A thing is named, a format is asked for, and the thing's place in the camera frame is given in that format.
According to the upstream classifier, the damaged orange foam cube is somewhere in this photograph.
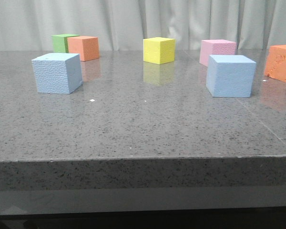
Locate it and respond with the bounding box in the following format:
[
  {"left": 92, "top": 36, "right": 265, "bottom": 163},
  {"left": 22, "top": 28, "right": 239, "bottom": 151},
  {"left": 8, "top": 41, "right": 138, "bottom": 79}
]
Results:
[{"left": 264, "top": 45, "right": 286, "bottom": 83}]

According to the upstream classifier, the pink foam cube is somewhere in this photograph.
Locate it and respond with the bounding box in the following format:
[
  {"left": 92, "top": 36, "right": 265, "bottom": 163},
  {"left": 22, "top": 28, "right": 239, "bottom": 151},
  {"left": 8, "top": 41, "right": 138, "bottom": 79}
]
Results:
[{"left": 199, "top": 39, "right": 237, "bottom": 66}]

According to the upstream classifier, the green foam cube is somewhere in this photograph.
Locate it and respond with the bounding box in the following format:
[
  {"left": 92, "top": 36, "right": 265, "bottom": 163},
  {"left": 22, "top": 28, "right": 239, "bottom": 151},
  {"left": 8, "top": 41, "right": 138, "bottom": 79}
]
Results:
[{"left": 51, "top": 34, "right": 79, "bottom": 53}]

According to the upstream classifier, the grey-white curtain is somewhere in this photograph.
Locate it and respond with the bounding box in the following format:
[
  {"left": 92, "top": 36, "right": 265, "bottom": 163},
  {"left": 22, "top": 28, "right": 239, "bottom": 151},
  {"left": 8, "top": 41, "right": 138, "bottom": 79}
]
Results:
[{"left": 0, "top": 0, "right": 286, "bottom": 51}]

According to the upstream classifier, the yellow foam cube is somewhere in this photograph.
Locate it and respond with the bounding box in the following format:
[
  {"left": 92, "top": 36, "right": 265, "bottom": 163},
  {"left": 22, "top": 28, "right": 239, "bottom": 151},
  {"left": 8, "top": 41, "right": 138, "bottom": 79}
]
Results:
[{"left": 143, "top": 37, "right": 175, "bottom": 64}]

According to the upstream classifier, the light blue foam cube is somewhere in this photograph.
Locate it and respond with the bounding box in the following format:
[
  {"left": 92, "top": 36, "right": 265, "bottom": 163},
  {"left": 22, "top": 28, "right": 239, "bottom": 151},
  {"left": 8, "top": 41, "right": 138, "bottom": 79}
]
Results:
[
  {"left": 206, "top": 55, "right": 256, "bottom": 97},
  {"left": 32, "top": 53, "right": 82, "bottom": 94}
]

